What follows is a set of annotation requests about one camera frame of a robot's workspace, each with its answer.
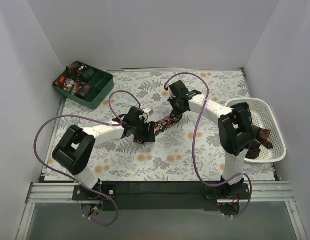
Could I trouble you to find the pink rose floral tie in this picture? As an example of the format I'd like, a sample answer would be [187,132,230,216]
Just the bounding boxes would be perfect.
[154,110,183,137]

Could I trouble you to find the brown blue floral tie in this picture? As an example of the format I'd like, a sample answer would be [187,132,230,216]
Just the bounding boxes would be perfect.
[76,84,94,99]

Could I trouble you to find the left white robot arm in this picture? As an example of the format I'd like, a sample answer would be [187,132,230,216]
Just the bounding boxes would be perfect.
[52,117,156,200]

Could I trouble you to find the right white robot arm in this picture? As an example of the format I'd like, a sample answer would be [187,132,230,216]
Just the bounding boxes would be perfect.
[168,90,254,199]

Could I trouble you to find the rolled ties in tray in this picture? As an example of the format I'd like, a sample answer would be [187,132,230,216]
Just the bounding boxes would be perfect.
[52,62,98,97]

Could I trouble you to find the dark floral ties in basket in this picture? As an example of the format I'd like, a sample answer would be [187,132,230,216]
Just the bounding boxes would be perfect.
[246,124,273,160]

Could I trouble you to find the floral patterned table mat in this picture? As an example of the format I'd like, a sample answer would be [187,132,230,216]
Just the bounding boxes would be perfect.
[53,70,250,181]

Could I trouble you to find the green divided organizer tray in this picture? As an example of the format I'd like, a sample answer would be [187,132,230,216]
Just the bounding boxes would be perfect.
[51,61,115,110]

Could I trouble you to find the white perforated plastic basket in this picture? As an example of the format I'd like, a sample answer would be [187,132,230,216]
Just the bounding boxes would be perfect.
[225,97,287,164]

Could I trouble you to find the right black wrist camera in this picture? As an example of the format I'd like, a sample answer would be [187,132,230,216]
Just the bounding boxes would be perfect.
[168,80,189,97]

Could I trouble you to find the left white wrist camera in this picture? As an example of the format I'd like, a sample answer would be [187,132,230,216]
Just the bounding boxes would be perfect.
[142,108,154,117]

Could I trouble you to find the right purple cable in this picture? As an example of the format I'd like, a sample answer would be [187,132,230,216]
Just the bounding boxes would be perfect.
[163,72,252,219]

